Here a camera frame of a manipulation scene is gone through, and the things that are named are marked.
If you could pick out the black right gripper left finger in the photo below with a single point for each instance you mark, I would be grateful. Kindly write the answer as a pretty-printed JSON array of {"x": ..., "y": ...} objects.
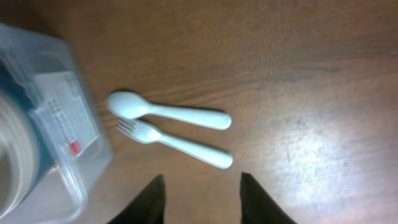
[{"x": 148, "y": 206}]

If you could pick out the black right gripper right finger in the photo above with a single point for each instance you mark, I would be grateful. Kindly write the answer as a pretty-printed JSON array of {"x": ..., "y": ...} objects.
[{"x": 257, "y": 206}]

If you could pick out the white plastic fork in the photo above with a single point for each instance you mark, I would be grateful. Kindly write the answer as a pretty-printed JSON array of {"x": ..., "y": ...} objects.
[{"x": 146, "y": 133}]

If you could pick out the white plastic spoon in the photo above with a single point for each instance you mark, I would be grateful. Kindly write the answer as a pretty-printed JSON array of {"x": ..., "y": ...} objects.
[{"x": 129, "y": 105}]

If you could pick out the cream bowl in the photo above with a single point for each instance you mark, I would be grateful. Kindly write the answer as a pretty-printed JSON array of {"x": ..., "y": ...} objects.
[{"x": 19, "y": 158}]

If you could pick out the blue bowl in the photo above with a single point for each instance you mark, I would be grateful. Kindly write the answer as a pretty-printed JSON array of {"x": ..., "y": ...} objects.
[{"x": 17, "y": 94}]

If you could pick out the clear plastic storage container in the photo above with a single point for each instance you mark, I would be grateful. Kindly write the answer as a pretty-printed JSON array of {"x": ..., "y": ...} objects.
[{"x": 66, "y": 118}]

